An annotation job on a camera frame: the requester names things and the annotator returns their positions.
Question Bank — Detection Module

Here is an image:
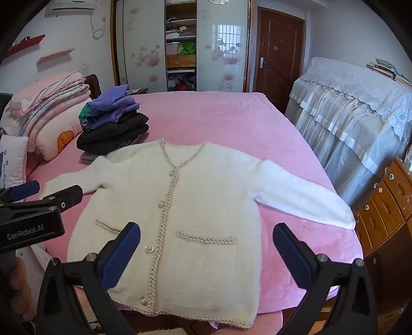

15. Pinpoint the folded teal printed garment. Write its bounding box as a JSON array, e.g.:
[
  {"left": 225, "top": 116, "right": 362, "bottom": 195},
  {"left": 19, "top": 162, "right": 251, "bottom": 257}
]
[{"left": 79, "top": 103, "right": 97, "bottom": 131}]

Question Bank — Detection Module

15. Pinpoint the small white cushion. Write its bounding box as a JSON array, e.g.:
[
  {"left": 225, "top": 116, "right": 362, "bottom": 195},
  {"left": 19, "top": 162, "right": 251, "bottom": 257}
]
[{"left": 0, "top": 135, "right": 29, "bottom": 190}]

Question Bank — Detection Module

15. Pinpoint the wooden drawer cabinet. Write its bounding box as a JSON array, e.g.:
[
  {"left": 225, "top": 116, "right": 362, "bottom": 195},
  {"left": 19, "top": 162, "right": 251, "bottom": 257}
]
[{"left": 352, "top": 156, "right": 412, "bottom": 329}]

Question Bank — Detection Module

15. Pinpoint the red wall shelf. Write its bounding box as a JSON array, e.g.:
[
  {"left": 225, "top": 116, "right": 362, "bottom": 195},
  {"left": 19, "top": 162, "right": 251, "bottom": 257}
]
[{"left": 9, "top": 34, "right": 46, "bottom": 54}]

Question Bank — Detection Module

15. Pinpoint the white fuzzy cardigan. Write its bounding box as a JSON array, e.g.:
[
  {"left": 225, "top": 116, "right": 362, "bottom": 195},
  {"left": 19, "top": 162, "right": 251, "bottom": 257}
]
[{"left": 39, "top": 138, "right": 356, "bottom": 329}]

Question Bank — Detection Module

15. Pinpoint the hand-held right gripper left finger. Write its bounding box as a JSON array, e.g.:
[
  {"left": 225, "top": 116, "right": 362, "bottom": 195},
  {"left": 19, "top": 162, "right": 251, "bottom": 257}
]
[{"left": 35, "top": 222, "right": 142, "bottom": 335}]

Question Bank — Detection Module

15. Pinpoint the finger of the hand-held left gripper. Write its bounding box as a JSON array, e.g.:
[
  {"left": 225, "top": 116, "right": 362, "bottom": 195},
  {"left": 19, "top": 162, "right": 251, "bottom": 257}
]
[
  {"left": 38, "top": 185, "right": 83, "bottom": 214},
  {"left": 0, "top": 180, "right": 41, "bottom": 207}
]

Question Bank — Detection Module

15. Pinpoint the folded grey garment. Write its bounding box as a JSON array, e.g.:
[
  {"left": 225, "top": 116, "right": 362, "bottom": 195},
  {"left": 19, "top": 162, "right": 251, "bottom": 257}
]
[{"left": 80, "top": 135, "right": 145, "bottom": 165}]

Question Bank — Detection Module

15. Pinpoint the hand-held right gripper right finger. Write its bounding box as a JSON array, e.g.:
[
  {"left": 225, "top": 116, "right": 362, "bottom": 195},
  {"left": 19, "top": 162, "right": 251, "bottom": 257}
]
[{"left": 272, "top": 223, "right": 379, "bottom": 335}]

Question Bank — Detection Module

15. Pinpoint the pink ruffled pillow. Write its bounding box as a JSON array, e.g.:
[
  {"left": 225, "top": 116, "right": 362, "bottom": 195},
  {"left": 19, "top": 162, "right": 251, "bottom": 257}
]
[{"left": 6, "top": 71, "right": 87, "bottom": 116}]

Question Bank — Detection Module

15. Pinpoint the folded striped quilt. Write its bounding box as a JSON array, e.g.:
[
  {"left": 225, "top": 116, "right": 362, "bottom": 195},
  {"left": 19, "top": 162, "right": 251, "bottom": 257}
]
[{"left": 0, "top": 79, "right": 92, "bottom": 152}]

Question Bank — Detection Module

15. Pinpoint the brown wooden door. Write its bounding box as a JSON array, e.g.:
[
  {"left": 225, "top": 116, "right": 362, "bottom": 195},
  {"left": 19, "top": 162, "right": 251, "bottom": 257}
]
[{"left": 253, "top": 6, "right": 306, "bottom": 113}]

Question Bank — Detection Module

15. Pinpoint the pink bed blanket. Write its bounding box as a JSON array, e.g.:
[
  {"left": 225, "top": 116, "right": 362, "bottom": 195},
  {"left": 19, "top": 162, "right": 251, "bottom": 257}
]
[{"left": 24, "top": 92, "right": 364, "bottom": 319}]

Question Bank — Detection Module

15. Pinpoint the dark wooden headboard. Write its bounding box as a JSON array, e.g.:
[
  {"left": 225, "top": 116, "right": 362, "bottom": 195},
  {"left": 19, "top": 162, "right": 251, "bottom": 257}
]
[{"left": 84, "top": 74, "right": 102, "bottom": 100}]

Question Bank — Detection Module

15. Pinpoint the floral sliding door wardrobe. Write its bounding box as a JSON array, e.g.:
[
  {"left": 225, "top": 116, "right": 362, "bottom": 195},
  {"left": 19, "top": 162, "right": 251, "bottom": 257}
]
[{"left": 110, "top": 0, "right": 252, "bottom": 94}]

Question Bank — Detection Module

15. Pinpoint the person's left hand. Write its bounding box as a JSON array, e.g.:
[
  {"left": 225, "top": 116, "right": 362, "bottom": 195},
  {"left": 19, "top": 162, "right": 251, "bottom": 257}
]
[{"left": 14, "top": 257, "right": 37, "bottom": 323}]

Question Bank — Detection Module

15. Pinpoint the white air conditioner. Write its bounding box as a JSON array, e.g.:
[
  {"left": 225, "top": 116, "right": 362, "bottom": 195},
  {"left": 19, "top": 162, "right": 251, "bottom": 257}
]
[{"left": 44, "top": 0, "right": 98, "bottom": 18}]

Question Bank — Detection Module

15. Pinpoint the folded black garment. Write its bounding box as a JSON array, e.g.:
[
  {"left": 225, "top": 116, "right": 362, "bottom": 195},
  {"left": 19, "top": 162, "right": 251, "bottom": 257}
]
[{"left": 76, "top": 111, "right": 150, "bottom": 153}]

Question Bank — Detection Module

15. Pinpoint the stack of books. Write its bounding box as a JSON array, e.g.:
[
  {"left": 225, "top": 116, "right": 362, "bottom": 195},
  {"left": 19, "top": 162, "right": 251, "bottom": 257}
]
[{"left": 366, "top": 58, "right": 412, "bottom": 86}]

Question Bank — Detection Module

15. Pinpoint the white air conditioner cable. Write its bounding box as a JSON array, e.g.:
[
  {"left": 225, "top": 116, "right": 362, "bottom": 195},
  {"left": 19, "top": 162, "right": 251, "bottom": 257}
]
[{"left": 90, "top": 13, "right": 107, "bottom": 40}]

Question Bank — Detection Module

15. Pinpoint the pink wall shelf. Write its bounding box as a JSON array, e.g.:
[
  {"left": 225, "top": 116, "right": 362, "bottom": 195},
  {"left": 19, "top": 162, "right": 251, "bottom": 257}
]
[{"left": 36, "top": 47, "right": 75, "bottom": 65}]

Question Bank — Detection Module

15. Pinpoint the pillow with orange print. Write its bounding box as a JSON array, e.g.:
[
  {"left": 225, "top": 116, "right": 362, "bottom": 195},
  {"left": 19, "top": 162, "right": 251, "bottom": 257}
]
[{"left": 27, "top": 110, "right": 86, "bottom": 162}]

